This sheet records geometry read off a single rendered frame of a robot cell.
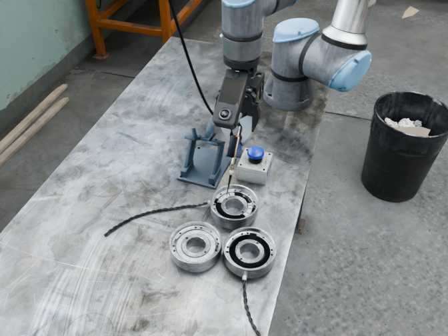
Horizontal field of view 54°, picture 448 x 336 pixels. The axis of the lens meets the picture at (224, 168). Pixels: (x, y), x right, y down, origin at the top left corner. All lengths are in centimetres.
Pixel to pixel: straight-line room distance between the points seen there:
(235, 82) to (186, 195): 31
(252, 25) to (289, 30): 41
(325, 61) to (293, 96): 17
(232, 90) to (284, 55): 40
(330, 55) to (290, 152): 26
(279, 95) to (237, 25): 51
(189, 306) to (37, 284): 30
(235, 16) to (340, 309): 130
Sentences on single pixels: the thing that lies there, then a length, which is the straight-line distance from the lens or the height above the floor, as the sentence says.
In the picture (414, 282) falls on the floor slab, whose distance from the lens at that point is 198.
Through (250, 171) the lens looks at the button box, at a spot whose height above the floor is 84.
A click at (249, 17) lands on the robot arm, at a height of 122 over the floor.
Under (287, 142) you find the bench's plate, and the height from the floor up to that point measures 80.
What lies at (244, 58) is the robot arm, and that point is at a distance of 83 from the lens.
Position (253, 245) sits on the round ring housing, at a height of 82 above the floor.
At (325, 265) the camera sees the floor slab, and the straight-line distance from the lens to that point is 192.
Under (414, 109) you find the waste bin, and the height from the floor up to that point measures 35.
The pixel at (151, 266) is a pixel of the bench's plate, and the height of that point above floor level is 80.
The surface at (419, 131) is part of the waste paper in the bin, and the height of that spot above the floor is 35.
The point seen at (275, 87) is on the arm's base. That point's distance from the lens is 128.
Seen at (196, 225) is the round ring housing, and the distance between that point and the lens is 93.
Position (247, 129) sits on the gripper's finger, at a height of 97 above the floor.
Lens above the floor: 155
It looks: 43 degrees down
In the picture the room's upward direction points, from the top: straight up
